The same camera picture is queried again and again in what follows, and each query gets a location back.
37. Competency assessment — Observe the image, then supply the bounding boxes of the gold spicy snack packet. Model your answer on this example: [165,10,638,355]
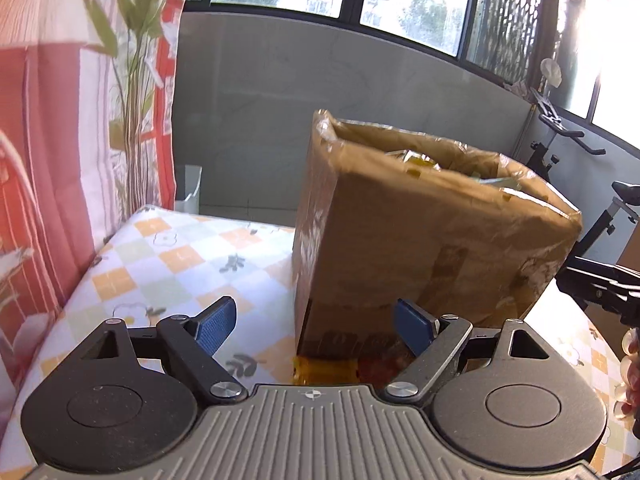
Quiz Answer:
[293,356,413,389]

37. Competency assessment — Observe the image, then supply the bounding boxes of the person's right hand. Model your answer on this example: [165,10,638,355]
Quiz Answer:
[614,328,639,419]

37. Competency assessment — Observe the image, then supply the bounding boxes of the brown cardboard box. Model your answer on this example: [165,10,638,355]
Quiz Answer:
[292,110,582,360]

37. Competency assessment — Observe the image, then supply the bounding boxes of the black exercise bike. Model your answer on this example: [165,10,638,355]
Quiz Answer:
[522,90,639,270]

